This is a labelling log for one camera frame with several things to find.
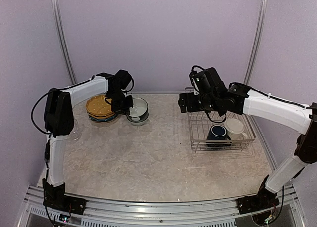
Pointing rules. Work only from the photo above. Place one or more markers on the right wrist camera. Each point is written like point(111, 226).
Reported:
point(206, 81)

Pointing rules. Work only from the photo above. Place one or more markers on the right aluminium frame post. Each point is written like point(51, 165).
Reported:
point(256, 41)

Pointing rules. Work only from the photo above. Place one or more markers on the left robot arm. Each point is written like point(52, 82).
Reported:
point(59, 122)

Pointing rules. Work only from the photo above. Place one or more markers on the yellow polka dot plate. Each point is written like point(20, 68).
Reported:
point(98, 101)
point(100, 111)

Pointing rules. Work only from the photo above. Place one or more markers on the wire metal dish rack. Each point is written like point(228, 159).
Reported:
point(200, 123)

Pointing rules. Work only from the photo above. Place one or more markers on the aluminium frame post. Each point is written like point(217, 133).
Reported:
point(62, 40)
point(256, 41)

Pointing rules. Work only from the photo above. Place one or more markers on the left aluminium frame post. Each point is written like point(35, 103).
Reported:
point(62, 40)

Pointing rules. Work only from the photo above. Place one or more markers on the front aluminium rail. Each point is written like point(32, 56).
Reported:
point(100, 212)

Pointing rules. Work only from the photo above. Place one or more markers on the white ceramic mug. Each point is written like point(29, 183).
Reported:
point(235, 129)

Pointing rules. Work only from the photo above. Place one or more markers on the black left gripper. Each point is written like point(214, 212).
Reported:
point(122, 110)

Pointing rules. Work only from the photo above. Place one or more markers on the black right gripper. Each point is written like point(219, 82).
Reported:
point(184, 102)

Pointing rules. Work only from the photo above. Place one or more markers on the dark teal bowl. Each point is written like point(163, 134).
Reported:
point(139, 109)

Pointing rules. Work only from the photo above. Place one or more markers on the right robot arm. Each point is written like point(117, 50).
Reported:
point(277, 141)

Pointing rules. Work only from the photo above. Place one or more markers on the dark blue mug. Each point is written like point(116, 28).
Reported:
point(215, 134)

